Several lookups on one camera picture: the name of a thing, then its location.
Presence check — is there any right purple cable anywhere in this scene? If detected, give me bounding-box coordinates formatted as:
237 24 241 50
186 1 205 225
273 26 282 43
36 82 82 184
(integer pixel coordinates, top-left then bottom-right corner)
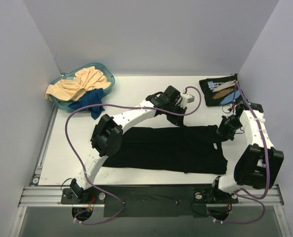
210 81 272 225

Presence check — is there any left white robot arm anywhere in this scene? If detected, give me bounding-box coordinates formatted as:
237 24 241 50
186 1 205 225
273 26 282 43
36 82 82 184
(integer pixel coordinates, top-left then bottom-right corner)
70 85 194 203

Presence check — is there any teal plastic basket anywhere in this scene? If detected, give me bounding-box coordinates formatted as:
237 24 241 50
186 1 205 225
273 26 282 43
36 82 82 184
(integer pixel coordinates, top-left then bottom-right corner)
50 63 115 111

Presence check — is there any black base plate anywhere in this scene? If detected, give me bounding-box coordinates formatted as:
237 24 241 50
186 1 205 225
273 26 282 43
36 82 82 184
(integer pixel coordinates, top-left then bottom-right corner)
61 184 238 220

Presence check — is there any aluminium frame rail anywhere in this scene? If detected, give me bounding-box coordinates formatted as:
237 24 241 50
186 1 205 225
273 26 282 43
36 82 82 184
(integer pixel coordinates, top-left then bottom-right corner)
18 185 284 207

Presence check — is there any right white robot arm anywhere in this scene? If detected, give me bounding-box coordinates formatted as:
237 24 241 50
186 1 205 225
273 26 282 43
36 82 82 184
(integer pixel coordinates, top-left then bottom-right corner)
209 101 284 202

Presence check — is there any folded black printed t shirt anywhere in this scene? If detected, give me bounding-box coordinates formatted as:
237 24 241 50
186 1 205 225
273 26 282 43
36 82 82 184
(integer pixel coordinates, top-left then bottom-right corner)
199 74 243 107

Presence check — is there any beige t shirt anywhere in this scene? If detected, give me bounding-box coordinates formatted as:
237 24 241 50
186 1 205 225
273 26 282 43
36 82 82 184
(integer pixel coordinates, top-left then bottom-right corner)
44 66 111 101

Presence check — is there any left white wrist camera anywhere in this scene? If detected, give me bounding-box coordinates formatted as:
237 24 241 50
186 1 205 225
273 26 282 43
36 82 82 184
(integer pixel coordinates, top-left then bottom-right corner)
181 93 195 107

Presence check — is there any blue t shirt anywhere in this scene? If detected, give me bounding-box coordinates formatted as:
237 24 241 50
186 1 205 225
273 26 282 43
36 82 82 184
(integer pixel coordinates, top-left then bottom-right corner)
68 88 105 119

